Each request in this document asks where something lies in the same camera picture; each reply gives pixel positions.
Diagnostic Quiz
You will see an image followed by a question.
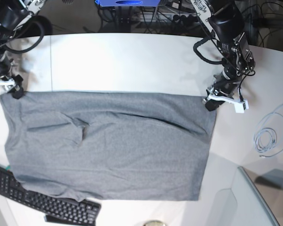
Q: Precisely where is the black computer keyboard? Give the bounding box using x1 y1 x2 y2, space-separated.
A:
0 167 101 226

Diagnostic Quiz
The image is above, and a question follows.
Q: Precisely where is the grey t-shirt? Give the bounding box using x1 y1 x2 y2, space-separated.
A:
0 92 216 201

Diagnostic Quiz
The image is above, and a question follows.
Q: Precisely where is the round brass object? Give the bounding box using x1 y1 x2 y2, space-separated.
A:
143 220 166 226

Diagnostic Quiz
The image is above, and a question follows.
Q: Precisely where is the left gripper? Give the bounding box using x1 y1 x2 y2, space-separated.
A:
204 73 241 112

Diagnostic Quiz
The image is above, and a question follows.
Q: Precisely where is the blue base plate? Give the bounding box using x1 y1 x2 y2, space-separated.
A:
95 0 160 7

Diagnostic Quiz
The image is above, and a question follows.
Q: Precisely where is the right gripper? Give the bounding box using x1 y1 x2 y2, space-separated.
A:
0 58 24 99

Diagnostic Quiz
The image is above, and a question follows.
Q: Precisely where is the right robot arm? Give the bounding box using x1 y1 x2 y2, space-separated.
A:
0 0 46 99

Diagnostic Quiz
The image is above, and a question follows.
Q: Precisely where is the coiled white cable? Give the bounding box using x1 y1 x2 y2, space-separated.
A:
253 101 283 158

